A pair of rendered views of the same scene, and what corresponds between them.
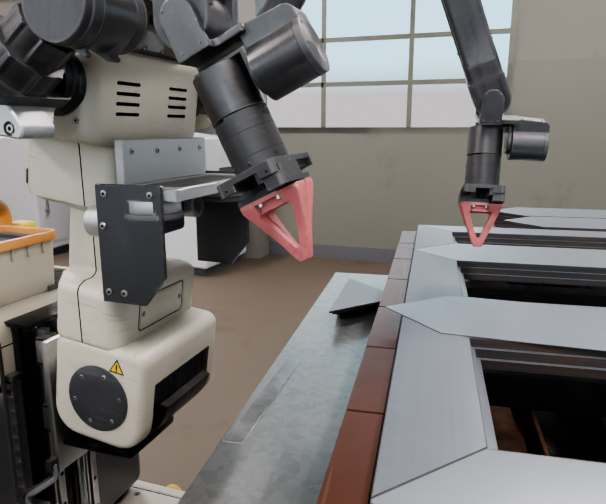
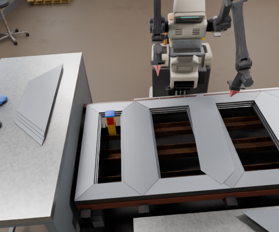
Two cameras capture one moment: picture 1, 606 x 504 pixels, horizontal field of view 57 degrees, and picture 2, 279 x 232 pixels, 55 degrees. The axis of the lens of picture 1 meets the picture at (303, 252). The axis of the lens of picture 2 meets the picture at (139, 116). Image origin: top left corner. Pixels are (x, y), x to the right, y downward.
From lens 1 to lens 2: 1.73 m
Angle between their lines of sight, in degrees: 71
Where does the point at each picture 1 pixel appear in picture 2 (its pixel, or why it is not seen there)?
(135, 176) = (175, 46)
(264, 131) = (154, 56)
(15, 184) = not seen: outside the picture
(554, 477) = (145, 113)
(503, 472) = (144, 109)
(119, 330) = (171, 69)
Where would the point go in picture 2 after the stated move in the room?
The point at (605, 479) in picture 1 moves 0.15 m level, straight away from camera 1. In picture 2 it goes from (146, 117) to (169, 120)
